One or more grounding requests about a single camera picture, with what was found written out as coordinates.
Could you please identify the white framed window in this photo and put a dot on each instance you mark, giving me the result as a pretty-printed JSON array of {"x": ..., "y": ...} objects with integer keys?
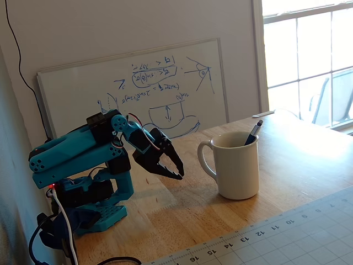
[{"x": 314, "y": 41}]

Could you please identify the dark blue black clamp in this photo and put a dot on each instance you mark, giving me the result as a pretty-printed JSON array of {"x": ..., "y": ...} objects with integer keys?
[{"x": 77, "y": 218}]

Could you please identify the blue pen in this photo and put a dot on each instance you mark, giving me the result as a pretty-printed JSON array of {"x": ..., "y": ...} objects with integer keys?
[{"x": 253, "y": 132}]

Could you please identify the outdoor patio chair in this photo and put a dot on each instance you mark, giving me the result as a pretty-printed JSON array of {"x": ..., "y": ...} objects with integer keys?
[{"x": 342, "y": 91}]

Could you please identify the whiteboard with blue writing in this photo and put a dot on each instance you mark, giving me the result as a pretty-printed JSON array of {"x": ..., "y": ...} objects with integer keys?
[{"x": 82, "y": 88}]

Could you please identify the white ceramic mug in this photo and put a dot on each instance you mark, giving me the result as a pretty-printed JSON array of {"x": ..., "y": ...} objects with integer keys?
[{"x": 237, "y": 171}]

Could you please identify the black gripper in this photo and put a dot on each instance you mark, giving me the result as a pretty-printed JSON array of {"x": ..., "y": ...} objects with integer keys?
[{"x": 156, "y": 160}]

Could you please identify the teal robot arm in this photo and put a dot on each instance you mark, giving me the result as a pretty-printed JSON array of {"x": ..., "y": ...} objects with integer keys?
[{"x": 71, "y": 143}]

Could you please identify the grey gridded cutting mat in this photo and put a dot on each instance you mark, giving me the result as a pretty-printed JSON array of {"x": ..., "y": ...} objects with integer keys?
[{"x": 289, "y": 243}]

